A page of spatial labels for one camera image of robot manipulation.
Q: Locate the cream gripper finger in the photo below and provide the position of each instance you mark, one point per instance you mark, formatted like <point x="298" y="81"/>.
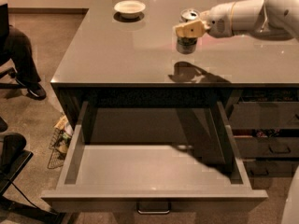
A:
<point x="196" y="28"/>

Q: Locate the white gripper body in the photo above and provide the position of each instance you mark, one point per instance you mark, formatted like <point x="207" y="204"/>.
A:
<point x="219" y="20"/>

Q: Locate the silver 7up soda can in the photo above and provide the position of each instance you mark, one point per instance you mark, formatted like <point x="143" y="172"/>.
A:
<point x="187" y="45"/>

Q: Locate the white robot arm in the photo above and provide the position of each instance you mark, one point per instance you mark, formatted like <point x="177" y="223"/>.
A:
<point x="263" y="19"/>

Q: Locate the grey counter cabinet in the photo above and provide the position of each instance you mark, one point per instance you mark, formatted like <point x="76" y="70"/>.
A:
<point x="112" y="53"/>

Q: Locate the dark side drawer unit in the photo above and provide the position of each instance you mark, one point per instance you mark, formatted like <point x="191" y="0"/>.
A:
<point x="265" y="124"/>

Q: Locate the open grey top drawer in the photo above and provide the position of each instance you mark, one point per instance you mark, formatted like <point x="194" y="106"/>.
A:
<point x="185" y="156"/>

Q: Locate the white ceramic bowl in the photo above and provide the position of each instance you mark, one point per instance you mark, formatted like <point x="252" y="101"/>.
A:
<point x="130" y="9"/>

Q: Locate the seated person dark trousers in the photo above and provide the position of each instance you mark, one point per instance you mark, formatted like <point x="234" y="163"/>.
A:
<point x="16" y="46"/>

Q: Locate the black office chair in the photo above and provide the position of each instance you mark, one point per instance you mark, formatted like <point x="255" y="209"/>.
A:
<point x="13" y="159"/>

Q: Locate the wire waste basket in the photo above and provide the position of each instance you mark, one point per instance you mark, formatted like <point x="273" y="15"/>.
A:
<point x="60" y="142"/>

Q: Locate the metal drawer handle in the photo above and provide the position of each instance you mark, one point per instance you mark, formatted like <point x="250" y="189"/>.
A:
<point x="153" y="208"/>

